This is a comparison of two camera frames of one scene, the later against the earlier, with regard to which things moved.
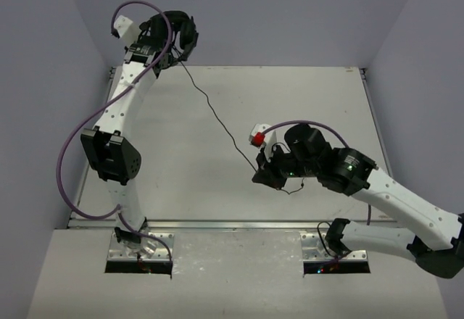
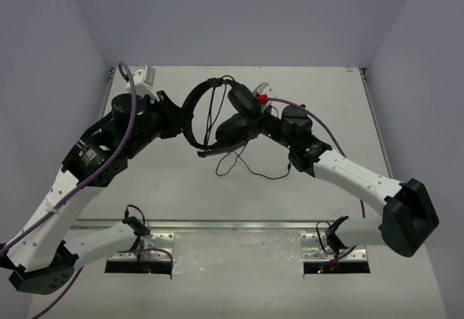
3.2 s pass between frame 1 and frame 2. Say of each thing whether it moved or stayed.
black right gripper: moved
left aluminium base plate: stayed
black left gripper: moved
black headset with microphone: moved
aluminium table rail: stayed
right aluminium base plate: stayed
